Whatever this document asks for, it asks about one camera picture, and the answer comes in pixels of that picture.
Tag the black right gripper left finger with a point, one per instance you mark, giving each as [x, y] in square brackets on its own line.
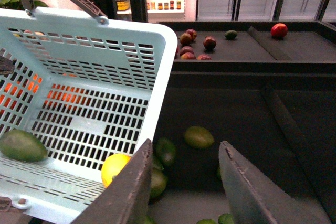
[126, 198]

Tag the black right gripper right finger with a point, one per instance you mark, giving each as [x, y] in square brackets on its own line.
[254, 198]

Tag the yellow mango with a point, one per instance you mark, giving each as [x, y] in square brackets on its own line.
[112, 166]

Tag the light blue plastic basket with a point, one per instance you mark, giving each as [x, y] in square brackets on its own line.
[87, 88]

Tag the green avocado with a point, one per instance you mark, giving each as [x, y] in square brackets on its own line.
[225, 218]
[158, 183]
[198, 137]
[22, 146]
[165, 151]

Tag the black display shelf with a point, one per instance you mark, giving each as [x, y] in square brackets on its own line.
[272, 100]

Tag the red passion fruit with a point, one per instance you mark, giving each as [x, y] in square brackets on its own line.
[209, 43]

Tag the green lime far shelf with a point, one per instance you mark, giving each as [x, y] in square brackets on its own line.
[231, 34]

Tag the red apple far shelf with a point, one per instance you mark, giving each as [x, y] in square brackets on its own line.
[279, 30]

